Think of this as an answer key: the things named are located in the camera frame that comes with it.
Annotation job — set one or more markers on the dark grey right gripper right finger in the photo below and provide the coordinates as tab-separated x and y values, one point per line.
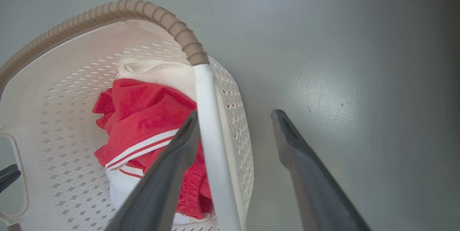
312	188

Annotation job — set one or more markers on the cream perforated laundry basket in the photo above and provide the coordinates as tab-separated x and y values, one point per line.
64	134

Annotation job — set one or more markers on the red and white garment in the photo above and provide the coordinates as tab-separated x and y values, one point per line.
161	74

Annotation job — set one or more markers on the red garment with white stripes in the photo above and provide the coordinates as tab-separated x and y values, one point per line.
143	112

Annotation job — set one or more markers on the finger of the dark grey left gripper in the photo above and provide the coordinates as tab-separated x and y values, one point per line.
9	175

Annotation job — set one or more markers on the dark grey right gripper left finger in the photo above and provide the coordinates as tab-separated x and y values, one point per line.
161	180

